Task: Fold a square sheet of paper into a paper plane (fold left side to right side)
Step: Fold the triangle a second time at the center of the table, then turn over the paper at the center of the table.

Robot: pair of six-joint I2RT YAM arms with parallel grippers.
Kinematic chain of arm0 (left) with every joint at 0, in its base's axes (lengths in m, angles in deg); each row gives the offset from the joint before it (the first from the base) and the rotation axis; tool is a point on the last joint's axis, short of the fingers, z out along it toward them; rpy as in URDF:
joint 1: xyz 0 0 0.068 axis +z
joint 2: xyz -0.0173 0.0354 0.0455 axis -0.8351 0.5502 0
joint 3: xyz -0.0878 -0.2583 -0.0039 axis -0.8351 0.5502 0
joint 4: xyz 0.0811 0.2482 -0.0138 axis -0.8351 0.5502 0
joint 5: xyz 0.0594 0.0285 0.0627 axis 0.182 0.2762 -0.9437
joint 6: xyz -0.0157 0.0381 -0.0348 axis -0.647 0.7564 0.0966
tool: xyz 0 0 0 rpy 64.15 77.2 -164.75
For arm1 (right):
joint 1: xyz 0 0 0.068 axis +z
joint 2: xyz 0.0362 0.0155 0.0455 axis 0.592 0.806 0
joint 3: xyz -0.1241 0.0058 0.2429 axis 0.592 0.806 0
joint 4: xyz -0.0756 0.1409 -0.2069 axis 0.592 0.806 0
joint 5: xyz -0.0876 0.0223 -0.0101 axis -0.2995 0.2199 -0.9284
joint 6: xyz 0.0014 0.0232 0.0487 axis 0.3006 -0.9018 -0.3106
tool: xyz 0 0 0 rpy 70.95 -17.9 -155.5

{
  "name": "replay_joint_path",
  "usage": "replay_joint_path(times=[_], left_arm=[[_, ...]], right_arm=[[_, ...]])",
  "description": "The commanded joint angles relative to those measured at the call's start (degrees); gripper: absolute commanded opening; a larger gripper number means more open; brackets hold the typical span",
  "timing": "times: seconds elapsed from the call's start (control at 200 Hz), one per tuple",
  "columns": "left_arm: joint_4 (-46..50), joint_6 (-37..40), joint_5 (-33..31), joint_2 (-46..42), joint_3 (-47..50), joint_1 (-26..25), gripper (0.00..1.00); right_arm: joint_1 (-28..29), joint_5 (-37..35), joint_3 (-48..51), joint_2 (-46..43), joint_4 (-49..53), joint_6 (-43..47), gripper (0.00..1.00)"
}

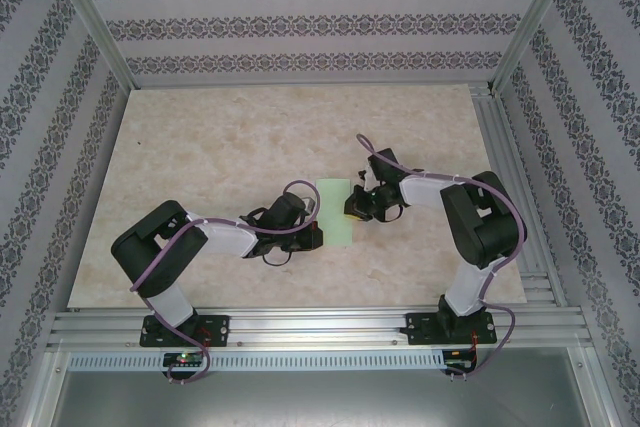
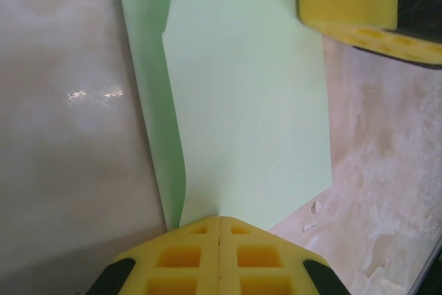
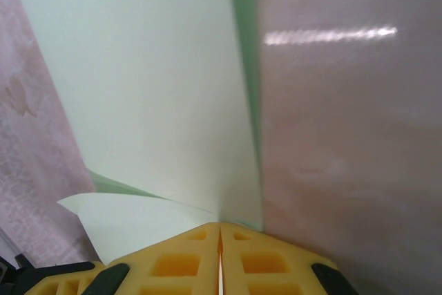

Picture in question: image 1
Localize long aluminium mounting rail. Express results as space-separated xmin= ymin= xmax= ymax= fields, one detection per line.
xmin=47 ymin=304 xmax=587 ymax=351

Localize light green paper sheet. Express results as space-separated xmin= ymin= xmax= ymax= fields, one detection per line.
xmin=315 ymin=177 xmax=354 ymax=248

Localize right gripper thin black cable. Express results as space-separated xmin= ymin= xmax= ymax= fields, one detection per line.
xmin=374 ymin=201 xmax=405 ymax=223

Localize gripper thin black cable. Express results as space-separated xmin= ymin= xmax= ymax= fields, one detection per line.
xmin=262 ymin=249 xmax=294 ymax=267
xmin=374 ymin=201 xmax=405 ymax=223

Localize left gripper thin black cable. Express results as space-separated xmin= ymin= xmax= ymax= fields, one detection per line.
xmin=262 ymin=249 xmax=294 ymax=267

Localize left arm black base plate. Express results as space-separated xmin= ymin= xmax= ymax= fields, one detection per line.
xmin=138 ymin=314 xmax=231 ymax=350

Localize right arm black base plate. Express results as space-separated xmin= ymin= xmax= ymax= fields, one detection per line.
xmin=405 ymin=311 xmax=497 ymax=347

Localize beige marble pattern board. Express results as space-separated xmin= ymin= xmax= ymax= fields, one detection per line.
xmin=66 ymin=84 xmax=530 ymax=309

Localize aluminium side rails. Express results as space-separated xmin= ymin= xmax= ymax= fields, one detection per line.
xmin=468 ymin=84 xmax=587 ymax=309

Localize aluminium frame post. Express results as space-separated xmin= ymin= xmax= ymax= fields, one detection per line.
xmin=38 ymin=0 xmax=137 ymax=92
xmin=491 ymin=0 xmax=586 ymax=93

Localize slotted grey cable duct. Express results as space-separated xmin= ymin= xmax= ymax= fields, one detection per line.
xmin=67 ymin=350 xmax=446 ymax=372

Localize grey metal sheet panel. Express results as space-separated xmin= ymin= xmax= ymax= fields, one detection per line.
xmin=49 ymin=369 xmax=609 ymax=427

